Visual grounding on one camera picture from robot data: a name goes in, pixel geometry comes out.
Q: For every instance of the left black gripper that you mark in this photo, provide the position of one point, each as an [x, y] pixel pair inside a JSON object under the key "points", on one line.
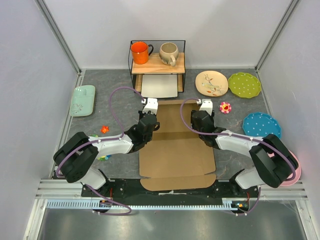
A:
{"points": [[141, 114]]}

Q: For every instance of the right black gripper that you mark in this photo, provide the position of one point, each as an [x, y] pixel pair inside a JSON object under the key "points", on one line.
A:
{"points": [[212, 118]]}

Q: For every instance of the brown cardboard box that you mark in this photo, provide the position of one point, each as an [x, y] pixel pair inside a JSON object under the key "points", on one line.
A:
{"points": [[176, 158]]}

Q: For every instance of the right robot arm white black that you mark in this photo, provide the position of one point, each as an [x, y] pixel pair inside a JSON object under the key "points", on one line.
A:
{"points": [[256, 148]]}

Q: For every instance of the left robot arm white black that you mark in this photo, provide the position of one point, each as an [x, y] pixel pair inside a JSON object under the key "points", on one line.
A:
{"points": [[75, 158]]}

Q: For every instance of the pink flower toy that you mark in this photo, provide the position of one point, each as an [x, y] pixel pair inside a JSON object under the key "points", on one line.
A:
{"points": [[225, 107]]}

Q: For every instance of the orange maple leaf toy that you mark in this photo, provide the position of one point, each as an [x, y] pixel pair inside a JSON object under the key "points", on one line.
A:
{"points": [[104, 129]]}

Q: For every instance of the beige floral plate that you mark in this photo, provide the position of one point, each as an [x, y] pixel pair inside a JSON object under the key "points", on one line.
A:
{"points": [[211, 83]]}

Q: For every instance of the white square plate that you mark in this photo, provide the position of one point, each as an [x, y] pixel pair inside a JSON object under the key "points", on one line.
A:
{"points": [[159, 86]]}

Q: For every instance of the green dotted plate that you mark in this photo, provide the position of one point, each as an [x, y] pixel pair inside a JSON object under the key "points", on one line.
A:
{"points": [[244, 85]]}

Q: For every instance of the blue dotted plate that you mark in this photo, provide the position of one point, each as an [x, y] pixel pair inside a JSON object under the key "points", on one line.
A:
{"points": [[260, 124]]}

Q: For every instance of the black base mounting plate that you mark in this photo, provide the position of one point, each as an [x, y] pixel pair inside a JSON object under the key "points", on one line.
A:
{"points": [[125, 188]]}

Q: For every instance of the mint green divided tray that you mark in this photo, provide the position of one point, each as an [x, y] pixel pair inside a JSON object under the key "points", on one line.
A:
{"points": [[82, 102]]}

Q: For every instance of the beige ceramic mug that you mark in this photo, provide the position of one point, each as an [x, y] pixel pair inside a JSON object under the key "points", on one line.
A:
{"points": [[169, 53]]}

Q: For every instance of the orange enamel mug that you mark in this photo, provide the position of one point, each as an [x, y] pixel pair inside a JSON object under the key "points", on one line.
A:
{"points": [[141, 51]]}

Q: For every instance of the pink plate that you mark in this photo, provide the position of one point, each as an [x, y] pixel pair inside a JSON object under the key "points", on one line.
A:
{"points": [[296, 175]]}

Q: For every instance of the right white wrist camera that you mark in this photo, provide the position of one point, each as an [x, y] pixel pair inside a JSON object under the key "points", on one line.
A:
{"points": [[205, 105]]}

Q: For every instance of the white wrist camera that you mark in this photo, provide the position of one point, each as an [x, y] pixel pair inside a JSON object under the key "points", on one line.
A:
{"points": [[205, 105], [150, 106]]}

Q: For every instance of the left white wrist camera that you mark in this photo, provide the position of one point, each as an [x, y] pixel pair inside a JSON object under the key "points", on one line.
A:
{"points": [[150, 106]]}

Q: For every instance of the black wire wooden shelf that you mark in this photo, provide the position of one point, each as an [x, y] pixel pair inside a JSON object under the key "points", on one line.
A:
{"points": [[156, 66]]}

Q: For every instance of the grey slotted cable duct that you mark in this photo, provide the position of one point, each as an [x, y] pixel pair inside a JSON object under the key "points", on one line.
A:
{"points": [[88, 204]]}

